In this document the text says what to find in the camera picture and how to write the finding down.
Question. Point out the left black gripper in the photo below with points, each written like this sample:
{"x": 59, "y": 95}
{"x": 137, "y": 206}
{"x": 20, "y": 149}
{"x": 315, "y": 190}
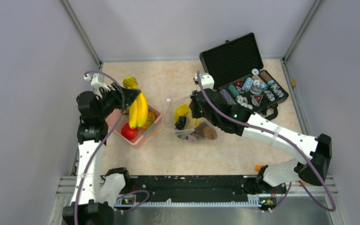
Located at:
{"x": 130, "y": 95}

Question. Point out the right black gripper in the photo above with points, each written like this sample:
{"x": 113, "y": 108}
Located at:
{"x": 193, "y": 106}

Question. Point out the yellow banana bunch toy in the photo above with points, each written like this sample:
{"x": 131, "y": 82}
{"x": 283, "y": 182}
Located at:
{"x": 138, "y": 111}

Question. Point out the yellow napa cabbage toy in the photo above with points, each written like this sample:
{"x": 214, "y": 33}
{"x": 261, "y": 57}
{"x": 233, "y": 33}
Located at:
{"x": 184, "y": 110}

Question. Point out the brown mushroom toy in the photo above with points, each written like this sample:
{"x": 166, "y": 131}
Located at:
{"x": 206, "y": 132}

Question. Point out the clear zip top bag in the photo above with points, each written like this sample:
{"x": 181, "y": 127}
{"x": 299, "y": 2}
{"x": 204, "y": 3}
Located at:
{"x": 169, "y": 123}

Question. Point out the dark black grape bunch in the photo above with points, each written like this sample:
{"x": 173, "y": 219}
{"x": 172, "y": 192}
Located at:
{"x": 181, "y": 123}

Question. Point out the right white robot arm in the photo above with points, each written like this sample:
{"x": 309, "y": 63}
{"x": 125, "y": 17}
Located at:
{"x": 311, "y": 155}

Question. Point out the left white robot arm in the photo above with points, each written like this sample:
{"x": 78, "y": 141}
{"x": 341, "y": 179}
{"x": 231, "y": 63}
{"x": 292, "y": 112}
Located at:
{"x": 86, "y": 206}

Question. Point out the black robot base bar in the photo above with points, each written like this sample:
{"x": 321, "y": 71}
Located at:
{"x": 194, "y": 189}

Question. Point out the pink plastic food basket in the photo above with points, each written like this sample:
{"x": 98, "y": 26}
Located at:
{"x": 138, "y": 135}

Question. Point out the purple poker chip stack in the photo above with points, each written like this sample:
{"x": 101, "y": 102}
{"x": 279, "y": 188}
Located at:
{"x": 227, "y": 96}

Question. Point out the orange spiky fruit toy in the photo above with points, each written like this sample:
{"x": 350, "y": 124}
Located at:
{"x": 151, "y": 117}

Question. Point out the green poker chip stack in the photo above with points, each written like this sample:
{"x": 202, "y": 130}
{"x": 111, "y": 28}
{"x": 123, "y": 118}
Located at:
{"x": 234, "y": 90}

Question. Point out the red apple toy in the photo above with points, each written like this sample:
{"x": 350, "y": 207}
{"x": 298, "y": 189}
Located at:
{"x": 129, "y": 133}

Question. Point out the black poker chip case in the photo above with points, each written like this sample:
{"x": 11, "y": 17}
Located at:
{"x": 232, "y": 63}

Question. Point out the light blue poker chip stack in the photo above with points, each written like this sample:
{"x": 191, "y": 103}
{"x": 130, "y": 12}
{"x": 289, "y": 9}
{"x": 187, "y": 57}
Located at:
{"x": 247, "y": 84}

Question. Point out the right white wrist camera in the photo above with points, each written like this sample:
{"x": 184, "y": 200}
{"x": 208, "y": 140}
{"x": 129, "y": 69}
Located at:
{"x": 206, "y": 79}

